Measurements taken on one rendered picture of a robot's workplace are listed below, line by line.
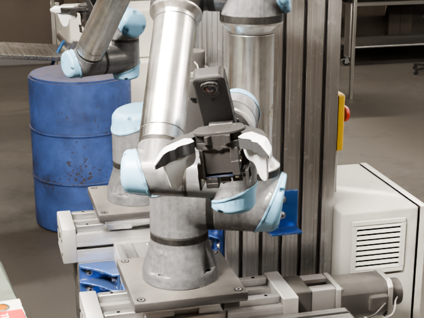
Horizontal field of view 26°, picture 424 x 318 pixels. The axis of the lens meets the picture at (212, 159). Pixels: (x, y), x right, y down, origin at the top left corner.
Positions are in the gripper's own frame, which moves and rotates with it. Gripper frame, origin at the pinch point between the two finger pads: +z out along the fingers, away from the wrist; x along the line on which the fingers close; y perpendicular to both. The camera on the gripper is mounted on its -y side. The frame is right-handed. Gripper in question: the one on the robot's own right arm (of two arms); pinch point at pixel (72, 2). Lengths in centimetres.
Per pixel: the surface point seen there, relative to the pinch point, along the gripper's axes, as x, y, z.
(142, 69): 164, 104, 252
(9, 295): -74, 23, -110
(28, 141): 136, 178, 395
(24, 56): 97, 83, 279
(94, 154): 90, 124, 190
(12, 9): 264, 134, 688
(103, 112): 99, 102, 189
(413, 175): 311, 202, 161
